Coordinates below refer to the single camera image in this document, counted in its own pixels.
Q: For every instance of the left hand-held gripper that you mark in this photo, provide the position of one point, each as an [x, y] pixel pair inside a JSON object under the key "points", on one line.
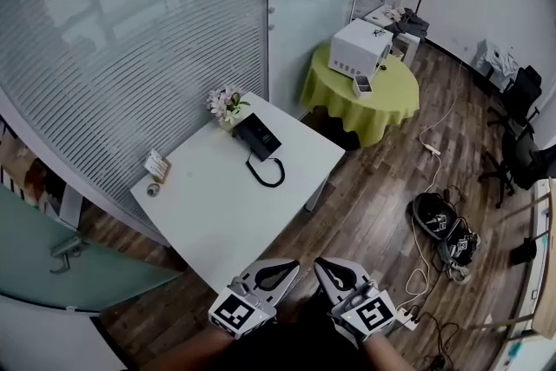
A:
{"points": [[234, 310]]}

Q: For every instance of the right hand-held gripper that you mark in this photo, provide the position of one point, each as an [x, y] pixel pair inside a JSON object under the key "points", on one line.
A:
{"points": [[367, 315]]}

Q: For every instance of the black telephone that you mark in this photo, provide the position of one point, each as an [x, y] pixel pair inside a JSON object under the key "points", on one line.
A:
{"points": [[257, 137]]}

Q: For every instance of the person's left forearm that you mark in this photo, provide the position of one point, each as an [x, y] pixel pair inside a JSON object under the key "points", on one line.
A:
{"points": [[215, 349]]}

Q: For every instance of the person's right forearm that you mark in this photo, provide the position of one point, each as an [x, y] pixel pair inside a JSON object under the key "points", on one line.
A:
{"points": [[388, 354]]}

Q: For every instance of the person's black clothing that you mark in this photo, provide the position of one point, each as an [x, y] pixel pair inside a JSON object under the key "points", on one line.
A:
{"points": [[299, 343]]}

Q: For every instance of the white table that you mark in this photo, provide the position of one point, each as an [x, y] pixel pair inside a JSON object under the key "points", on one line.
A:
{"points": [[226, 221]]}

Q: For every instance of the square white power strip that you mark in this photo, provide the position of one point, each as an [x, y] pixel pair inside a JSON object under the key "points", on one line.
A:
{"points": [[406, 317]]}

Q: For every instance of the open black equipment case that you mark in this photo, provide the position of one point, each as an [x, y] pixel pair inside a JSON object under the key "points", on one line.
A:
{"points": [[434, 215]]}

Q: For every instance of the small round silver object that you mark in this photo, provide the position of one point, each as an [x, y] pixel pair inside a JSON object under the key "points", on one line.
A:
{"points": [[152, 189]]}

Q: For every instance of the long white power strip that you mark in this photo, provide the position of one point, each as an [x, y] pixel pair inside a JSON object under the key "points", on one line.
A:
{"points": [[431, 147]]}

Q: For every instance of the wooden card holder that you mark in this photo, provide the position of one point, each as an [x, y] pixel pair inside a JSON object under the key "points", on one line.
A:
{"points": [[158, 166]]}

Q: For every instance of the green tablecloth round table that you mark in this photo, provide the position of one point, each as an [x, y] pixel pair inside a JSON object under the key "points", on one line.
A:
{"points": [[382, 100]]}

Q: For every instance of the pink flowers in white pot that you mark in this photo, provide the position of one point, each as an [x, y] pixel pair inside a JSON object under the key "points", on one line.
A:
{"points": [[227, 103]]}

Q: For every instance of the white organizer box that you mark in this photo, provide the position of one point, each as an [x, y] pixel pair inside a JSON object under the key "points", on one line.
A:
{"points": [[363, 86]]}

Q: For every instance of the glass door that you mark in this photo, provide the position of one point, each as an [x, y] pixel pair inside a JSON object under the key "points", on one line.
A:
{"points": [[65, 286]]}

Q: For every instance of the light wooden desk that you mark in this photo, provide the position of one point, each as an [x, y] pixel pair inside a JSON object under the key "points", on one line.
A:
{"points": [[548, 273]]}

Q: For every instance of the black office chair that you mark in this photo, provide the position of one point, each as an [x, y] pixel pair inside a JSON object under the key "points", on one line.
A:
{"points": [[523, 160], [523, 93]]}

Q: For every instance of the white microwave oven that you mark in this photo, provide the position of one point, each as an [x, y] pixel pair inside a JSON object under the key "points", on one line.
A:
{"points": [[354, 50]]}

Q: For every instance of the white low bench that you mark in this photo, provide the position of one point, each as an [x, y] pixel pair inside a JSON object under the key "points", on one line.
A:
{"points": [[408, 41]]}

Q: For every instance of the grey clothes pile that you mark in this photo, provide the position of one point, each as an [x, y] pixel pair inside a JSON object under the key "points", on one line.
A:
{"points": [[410, 25]]}

